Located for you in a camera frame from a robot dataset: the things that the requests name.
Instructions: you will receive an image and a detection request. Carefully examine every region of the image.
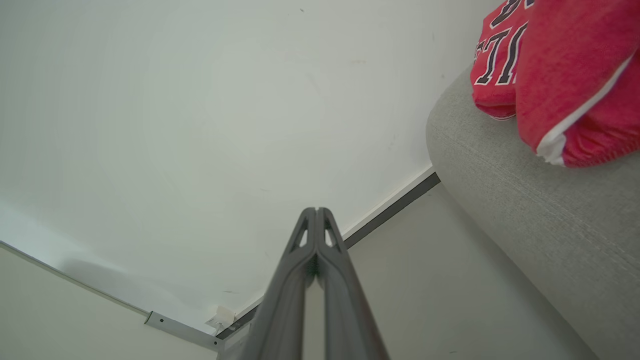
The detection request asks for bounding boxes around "metal edge rail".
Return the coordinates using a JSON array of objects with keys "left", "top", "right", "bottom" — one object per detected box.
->
[{"left": 144, "top": 311, "right": 224, "bottom": 352}]

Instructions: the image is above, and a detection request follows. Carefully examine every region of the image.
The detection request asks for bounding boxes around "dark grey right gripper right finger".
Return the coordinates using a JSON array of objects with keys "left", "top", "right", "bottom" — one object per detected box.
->
[{"left": 317, "top": 207, "right": 391, "bottom": 360}]

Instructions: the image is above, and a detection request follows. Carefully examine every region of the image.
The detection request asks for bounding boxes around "red basketball jersey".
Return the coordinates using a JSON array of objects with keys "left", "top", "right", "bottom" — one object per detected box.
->
[{"left": 470, "top": 0, "right": 640, "bottom": 168}]

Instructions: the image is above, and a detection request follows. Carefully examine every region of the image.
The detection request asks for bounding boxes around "small white wall box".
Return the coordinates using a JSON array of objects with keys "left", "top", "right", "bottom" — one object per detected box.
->
[{"left": 206, "top": 305, "right": 236, "bottom": 331}]

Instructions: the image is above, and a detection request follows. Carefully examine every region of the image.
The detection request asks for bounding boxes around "grey fabric sofa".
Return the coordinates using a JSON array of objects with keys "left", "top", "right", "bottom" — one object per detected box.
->
[{"left": 426, "top": 67, "right": 640, "bottom": 360}]

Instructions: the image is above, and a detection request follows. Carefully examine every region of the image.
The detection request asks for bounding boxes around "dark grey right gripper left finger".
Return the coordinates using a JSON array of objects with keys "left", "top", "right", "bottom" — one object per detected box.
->
[{"left": 239, "top": 207, "right": 319, "bottom": 360}]

